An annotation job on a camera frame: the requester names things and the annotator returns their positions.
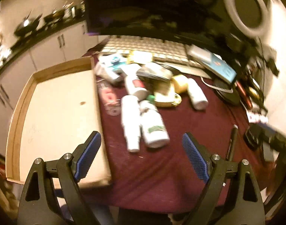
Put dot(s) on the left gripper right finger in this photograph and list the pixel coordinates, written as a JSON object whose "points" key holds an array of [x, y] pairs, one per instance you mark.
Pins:
{"points": [[231, 194]]}

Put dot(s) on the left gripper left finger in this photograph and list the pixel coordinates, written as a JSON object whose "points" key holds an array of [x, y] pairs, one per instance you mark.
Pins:
{"points": [[38, 202]]}

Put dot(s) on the white rounded bottle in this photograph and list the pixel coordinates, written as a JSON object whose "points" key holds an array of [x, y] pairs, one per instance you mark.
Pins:
{"points": [[197, 97]]}

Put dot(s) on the white bottle green label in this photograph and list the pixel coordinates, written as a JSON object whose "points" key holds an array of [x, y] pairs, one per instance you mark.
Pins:
{"points": [[153, 129]]}

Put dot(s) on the tall white slim bottle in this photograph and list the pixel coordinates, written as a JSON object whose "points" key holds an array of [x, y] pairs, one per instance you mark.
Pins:
{"points": [[130, 120]]}

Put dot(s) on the yellow round jar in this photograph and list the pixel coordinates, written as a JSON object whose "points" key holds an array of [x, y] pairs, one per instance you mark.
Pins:
{"points": [[180, 83]]}

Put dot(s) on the floral hand cream tube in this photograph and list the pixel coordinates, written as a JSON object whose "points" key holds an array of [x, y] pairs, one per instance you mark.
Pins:
{"points": [[107, 74]]}

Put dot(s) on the white pill bottle red label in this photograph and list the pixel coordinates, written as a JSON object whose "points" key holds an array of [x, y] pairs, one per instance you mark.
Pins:
{"points": [[134, 86]]}

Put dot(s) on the black foil pouch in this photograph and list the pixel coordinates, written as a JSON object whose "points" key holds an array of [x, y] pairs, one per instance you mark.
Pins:
{"points": [[155, 71]]}

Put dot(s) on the teal cartoon tissue pack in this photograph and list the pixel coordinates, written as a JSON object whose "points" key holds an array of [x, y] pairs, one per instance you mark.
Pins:
{"points": [[113, 61]]}

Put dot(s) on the yellow snack packet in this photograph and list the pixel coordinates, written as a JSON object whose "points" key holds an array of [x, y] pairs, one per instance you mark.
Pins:
{"points": [[139, 57]]}

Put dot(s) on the black pen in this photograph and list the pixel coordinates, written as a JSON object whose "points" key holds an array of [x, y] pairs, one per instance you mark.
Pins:
{"points": [[232, 144]]}

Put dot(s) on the red metallic cylinder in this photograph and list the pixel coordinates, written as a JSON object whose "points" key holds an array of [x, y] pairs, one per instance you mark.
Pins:
{"points": [[243, 95]]}

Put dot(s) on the maroon cloth mat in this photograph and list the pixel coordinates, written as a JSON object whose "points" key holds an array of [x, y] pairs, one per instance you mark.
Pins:
{"points": [[162, 180]]}

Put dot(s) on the cardboard box tray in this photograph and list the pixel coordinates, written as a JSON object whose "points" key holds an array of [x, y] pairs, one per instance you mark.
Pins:
{"points": [[56, 111]]}

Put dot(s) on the blue notebook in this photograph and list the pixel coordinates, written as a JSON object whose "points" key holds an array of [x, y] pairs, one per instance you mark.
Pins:
{"points": [[213, 63]]}

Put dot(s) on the white computer keyboard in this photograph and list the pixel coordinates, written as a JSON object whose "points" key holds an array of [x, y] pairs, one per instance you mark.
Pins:
{"points": [[169, 53]]}

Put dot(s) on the black computer monitor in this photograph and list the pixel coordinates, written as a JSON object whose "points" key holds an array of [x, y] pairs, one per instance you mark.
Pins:
{"points": [[146, 17]]}

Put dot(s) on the black wok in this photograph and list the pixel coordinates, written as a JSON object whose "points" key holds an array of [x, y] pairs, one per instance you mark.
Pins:
{"points": [[28, 25]]}

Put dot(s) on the black ring light base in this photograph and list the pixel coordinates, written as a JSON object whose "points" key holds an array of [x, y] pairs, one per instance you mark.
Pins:
{"points": [[229, 96]]}

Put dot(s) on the white ring light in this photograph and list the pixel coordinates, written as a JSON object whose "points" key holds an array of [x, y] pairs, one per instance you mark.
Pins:
{"points": [[251, 17]]}

